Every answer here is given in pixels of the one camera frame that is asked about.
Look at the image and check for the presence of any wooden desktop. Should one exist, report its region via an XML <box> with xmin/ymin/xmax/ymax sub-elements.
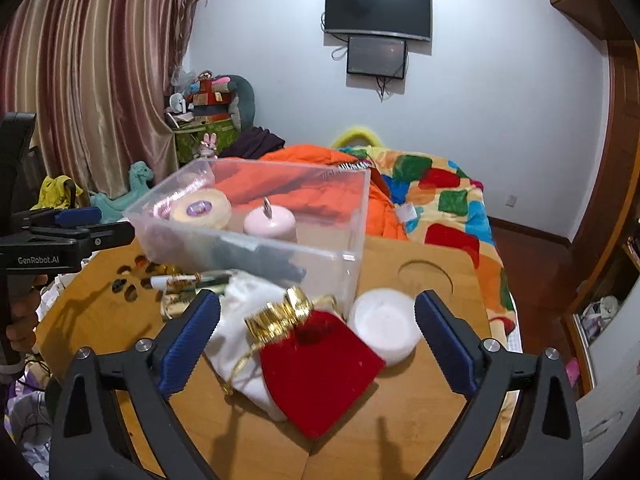
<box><xmin>35</xmin><ymin>232</ymin><xmax>511</xmax><ymax>480</ymax></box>

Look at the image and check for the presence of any small black wall monitor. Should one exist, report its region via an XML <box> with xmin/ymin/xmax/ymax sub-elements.
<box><xmin>346</xmin><ymin>35</ymin><xmax>407</xmax><ymax>80</ymax></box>

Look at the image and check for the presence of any wooden door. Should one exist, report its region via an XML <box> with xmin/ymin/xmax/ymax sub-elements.
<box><xmin>570</xmin><ymin>39</ymin><xmax>640</xmax><ymax>321</ymax></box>

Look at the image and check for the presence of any pink round container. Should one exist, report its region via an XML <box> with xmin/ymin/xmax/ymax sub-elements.
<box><xmin>243</xmin><ymin>199</ymin><xmax>299</xmax><ymax>244</ymax></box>

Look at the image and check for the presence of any grey cushion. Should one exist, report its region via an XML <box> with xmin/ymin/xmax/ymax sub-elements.
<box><xmin>227</xmin><ymin>75</ymin><xmax>257</xmax><ymax>131</ymax></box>

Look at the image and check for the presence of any person's left hand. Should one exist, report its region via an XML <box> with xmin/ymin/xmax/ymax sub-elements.
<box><xmin>5</xmin><ymin>276</ymin><xmax>49</xmax><ymax>357</ymax></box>

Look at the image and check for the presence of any red velvet pouch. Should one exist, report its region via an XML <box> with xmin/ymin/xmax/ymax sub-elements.
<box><xmin>244</xmin><ymin>285</ymin><xmax>387</xmax><ymax>441</ymax></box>

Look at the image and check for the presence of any white round container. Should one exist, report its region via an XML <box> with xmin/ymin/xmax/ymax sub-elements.
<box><xmin>348</xmin><ymin>288</ymin><xmax>424</xmax><ymax>367</ymax></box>

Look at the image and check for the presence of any yellow plush pillow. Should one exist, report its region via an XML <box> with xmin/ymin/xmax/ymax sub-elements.
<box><xmin>331</xmin><ymin>127</ymin><xmax>384</xmax><ymax>150</ymax></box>

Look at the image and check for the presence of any clear plastic storage box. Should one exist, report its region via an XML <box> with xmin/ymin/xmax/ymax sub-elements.
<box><xmin>122</xmin><ymin>157</ymin><xmax>372</xmax><ymax>316</ymax></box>

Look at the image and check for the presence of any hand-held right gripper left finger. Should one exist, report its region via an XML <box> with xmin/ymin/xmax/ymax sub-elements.
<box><xmin>48</xmin><ymin>288</ymin><xmax>222</xmax><ymax>480</ymax></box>

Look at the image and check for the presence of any dark purple cloth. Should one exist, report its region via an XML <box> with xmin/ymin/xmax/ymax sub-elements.
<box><xmin>220</xmin><ymin>126</ymin><xmax>287</xmax><ymax>159</ymax></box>

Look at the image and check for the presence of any black wall television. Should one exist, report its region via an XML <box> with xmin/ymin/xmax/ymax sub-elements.
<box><xmin>324</xmin><ymin>0</ymin><xmax>432</xmax><ymax>42</ymax></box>

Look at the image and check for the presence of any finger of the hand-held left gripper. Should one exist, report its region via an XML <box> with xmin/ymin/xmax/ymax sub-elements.
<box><xmin>12</xmin><ymin>206</ymin><xmax>104</xmax><ymax>229</ymax></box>
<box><xmin>29</xmin><ymin>221</ymin><xmax>136</xmax><ymax>252</ymax></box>

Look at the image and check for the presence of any white wardrobe door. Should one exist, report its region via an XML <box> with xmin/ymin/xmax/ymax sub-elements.
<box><xmin>574</xmin><ymin>305</ymin><xmax>640</xmax><ymax>471</ymax></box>

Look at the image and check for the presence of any white drawstring pouch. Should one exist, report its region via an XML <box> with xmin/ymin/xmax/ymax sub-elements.
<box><xmin>202</xmin><ymin>272</ymin><xmax>297</xmax><ymax>422</ymax></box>

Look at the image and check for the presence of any cream jar with purple label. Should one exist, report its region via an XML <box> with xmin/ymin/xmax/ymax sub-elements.
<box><xmin>170</xmin><ymin>185</ymin><xmax>233</xmax><ymax>229</ymax></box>

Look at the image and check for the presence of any wooden shelf with clutter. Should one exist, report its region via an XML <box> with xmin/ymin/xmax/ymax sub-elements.
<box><xmin>562</xmin><ymin>240</ymin><xmax>640</xmax><ymax>396</ymax></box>

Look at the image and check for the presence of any teal rocking horse toy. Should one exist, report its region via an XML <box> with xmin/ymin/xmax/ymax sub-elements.
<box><xmin>90</xmin><ymin>161</ymin><xmax>167</xmax><ymax>224</ymax></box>

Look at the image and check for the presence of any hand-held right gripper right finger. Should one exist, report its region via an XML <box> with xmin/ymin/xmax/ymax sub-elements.
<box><xmin>414</xmin><ymin>290</ymin><xmax>585</xmax><ymax>480</ymax></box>

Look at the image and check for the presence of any colourful patchwork quilt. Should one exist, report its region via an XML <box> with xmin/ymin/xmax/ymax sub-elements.
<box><xmin>367</xmin><ymin>145</ymin><xmax>524</xmax><ymax>357</ymax></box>

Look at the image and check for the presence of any patchwork fabric bag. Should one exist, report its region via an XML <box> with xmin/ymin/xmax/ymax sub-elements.
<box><xmin>185</xmin><ymin>72</ymin><xmax>237</xmax><ymax>121</ymax></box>

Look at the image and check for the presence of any orange blanket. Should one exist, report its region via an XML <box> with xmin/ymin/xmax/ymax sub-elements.
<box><xmin>220</xmin><ymin>144</ymin><xmax>401</xmax><ymax>241</ymax></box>

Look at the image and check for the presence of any yellow cloth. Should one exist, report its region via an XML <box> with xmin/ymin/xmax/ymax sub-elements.
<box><xmin>30</xmin><ymin>175</ymin><xmax>84</xmax><ymax>211</ymax></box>

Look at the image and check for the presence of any striped brown curtain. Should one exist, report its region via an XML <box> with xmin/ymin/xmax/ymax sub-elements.
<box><xmin>0</xmin><ymin>0</ymin><xmax>202</xmax><ymax>202</ymax></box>

